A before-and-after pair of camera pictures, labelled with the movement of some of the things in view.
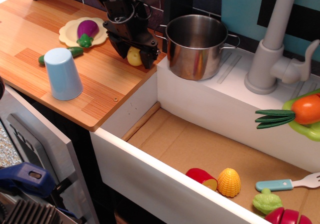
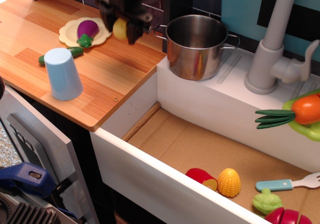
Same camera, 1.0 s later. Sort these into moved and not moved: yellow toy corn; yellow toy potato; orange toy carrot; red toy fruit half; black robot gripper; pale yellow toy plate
Moved: black robot gripper; yellow toy potato
Not moved: pale yellow toy plate; orange toy carrot; yellow toy corn; red toy fruit half
